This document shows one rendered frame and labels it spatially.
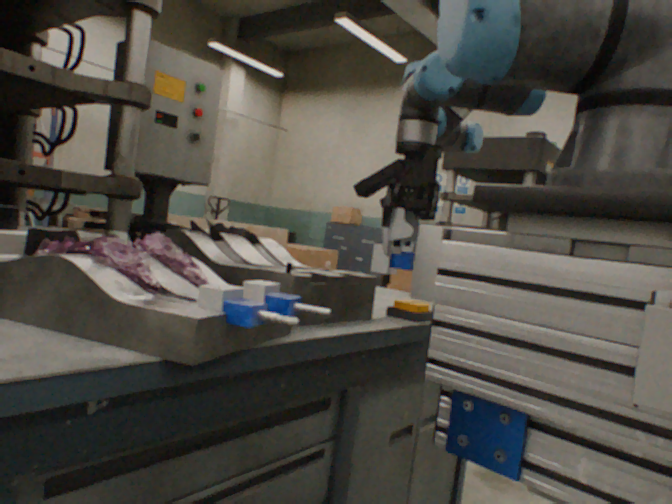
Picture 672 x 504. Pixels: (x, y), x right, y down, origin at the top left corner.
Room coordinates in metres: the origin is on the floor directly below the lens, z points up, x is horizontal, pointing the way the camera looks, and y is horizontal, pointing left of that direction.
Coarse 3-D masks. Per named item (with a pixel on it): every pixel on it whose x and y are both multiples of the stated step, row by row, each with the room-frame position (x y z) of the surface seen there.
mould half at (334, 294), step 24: (192, 240) 1.04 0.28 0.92; (240, 240) 1.15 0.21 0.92; (264, 240) 1.22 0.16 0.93; (216, 264) 0.99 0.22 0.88; (264, 264) 1.08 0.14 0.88; (288, 288) 0.87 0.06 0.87; (312, 288) 0.90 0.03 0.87; (336, 288) 0.96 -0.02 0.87; (360, 288) 1.02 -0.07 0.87; (336, 312) 0.97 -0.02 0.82; (360, 312) 1.03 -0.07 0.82
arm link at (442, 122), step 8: (440, 112) 1.16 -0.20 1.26; (448, 112) 1.17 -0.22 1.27; (456, 112) 1.17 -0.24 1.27; (464, 112) 1.17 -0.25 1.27; (440, 120) 1.16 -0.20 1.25; (448, 120) 1.18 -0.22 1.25; (456, 120) 1.18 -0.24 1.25; (440, 128) 1.17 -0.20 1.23; (448, 128) 1.19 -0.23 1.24; (456, 128) 1.22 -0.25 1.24; (440, 136) 1.19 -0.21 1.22; (448, 136) 1.21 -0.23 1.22; (456, 136) 1.24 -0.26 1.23; (440, 144) 1.25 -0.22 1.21; (448, 144) 1.25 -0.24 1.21
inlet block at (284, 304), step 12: (252, 288) 0.74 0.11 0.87; (264, 288) 0.73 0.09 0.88; (276, 288) 0.77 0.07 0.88; (264, 300) 0.74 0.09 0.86; (276, 300) 0.73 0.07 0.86; (288, 300) 0.72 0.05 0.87; (300, 300) 0.76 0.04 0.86; (276, 312) 0.73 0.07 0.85; (288, 312) 0.72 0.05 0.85; (300, 312) 0.74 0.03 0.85; (312, 312) 0.73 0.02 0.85; (324, 312) 0.72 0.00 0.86
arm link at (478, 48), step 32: (448, 0) 0.54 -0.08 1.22; (480, 0) 0.48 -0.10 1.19; (512, 0) 0.47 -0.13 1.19; (544, 0) 0.48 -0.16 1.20; (576, 0) 0.48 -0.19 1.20; (608, 0) 0.48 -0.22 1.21; (448, 32) 0.54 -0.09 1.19; (480, 32) 0.48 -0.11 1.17; (512, 32) 0.48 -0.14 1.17; (544, 32) 0.48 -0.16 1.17; (576, 32) 0.48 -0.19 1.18; (448, 64) 0.54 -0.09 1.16; (480, 64) 0.51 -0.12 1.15; (512, 64) 0.50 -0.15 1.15; (544, 64) 0.50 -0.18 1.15; (576, 64) 0.50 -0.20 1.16
